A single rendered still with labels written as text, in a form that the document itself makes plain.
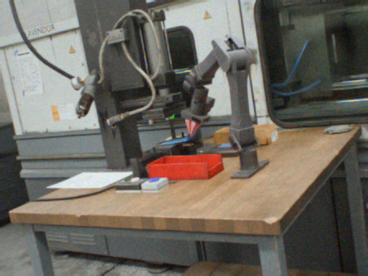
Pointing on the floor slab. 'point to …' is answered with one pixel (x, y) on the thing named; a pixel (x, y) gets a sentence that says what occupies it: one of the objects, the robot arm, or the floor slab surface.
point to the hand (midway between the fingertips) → (190, 134)
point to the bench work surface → (214, 207)
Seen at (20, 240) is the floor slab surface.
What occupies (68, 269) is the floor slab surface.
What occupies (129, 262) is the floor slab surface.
